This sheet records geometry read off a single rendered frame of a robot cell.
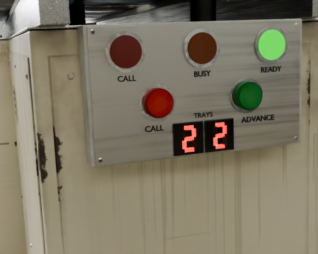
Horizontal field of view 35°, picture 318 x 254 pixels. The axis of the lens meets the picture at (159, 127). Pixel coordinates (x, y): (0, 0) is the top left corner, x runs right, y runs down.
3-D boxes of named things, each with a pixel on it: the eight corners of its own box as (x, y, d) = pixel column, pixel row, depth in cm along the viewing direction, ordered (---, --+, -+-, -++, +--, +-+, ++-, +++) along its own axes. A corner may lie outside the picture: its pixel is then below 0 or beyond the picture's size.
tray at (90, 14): (164, 7, 121) (164, 0, 121) (-10, 10, 109) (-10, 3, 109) (110, 19, 178) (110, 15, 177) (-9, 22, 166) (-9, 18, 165)
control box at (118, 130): (86, 161, 53) (76, 25, 50) (285, 138, 60) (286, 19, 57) (92, 169, 49) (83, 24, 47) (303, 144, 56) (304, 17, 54)
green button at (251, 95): (230, 109, 54) (230, 81, 53) (256, 107, 55) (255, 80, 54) (237, 111, 52) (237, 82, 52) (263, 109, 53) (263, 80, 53)
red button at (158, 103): (141, 117, 51) (140, 88, 50) (169, 115, 52) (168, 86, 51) (146, 119, 49) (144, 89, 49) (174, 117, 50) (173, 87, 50)
